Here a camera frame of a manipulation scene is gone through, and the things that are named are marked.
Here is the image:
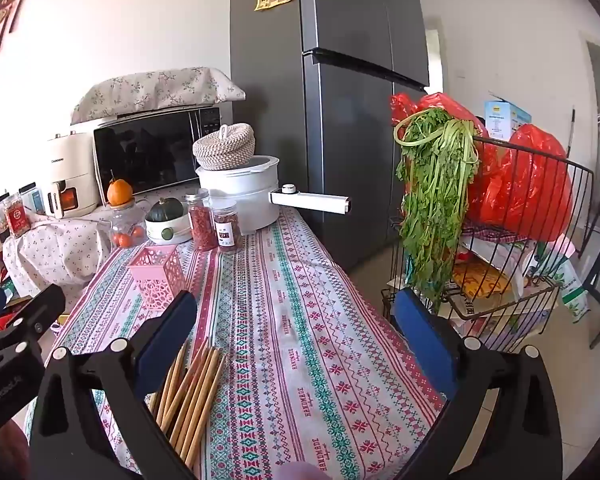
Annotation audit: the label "floral cloth on microwave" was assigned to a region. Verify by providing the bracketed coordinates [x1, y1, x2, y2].
[70, 66, 246, 125]

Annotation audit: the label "green leafy vegetables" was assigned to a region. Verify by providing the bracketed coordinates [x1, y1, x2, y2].
[394, 107, 481, 311]

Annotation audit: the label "red label snack jar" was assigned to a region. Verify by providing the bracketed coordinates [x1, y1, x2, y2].
[2, 195, 32, 238]

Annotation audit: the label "yellow package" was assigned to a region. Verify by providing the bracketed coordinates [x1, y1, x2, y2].
[450, 260, 515, 301]

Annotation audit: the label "black wire rack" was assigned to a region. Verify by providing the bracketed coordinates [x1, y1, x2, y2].
[382, 132, 596, 352]

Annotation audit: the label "cream air fryer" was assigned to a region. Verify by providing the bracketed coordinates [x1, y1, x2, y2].
[47, 131, 102, 219]

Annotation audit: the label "cream ceramic bowl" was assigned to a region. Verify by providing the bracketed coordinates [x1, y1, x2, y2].
[145, 215, 193, 246]

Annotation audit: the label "blue and yellow box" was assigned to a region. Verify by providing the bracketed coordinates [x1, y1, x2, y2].
[484, 92, 532, 141]

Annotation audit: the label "black microwave oven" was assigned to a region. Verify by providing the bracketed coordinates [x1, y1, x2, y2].
[92, 105, 226, 206]

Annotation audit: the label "dark green squash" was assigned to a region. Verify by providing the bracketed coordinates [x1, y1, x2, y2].
[146, 199, 183, 223]

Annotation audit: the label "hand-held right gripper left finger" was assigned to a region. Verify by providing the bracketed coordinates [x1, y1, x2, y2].
[27, 290, 198, 480]

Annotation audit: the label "short labelled spice jar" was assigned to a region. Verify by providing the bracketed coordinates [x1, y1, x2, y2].
[211, 200, 242, 253]

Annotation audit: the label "orange fruit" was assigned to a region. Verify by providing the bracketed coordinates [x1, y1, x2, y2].
[106, 178, 133, 207]

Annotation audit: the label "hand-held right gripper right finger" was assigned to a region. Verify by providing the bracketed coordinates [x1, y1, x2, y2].
[394, 287, 563, 480]

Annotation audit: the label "dark chair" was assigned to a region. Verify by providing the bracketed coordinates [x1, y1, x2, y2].
[580, 145, 600, 351]

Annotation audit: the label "small-flower print cloth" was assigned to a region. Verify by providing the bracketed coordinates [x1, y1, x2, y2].
[2, 205, 116, 301]

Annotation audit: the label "woven lidded basket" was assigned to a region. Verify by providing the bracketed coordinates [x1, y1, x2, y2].
[192, 124, 256, 170]

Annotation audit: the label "person's right hand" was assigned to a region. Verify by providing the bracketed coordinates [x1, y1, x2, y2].
[279, 462, 327, 480]

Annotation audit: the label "patterned woven tablecloth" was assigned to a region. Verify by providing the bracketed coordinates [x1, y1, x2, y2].
[25, 200, 448, 480]

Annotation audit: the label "pink perforated chopstick holder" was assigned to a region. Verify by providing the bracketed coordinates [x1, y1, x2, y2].
[128, 245, 187, 311]

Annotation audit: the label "white and green bag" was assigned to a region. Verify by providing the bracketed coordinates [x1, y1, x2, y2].
[527, 252, 590, 323]

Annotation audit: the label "small teal box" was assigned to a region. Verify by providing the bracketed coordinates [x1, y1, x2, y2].
[21, 185, 46, 213]

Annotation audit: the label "grey refrigerator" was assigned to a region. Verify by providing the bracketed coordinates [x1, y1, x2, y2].
[230, 0, 431, 272]

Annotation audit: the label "tall glass chili jar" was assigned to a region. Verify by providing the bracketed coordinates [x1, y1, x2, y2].
[185, 188, 219, 252]

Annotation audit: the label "bunch of wooden chopsticks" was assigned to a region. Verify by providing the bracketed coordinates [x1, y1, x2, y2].
[149, 337, 227, 468]

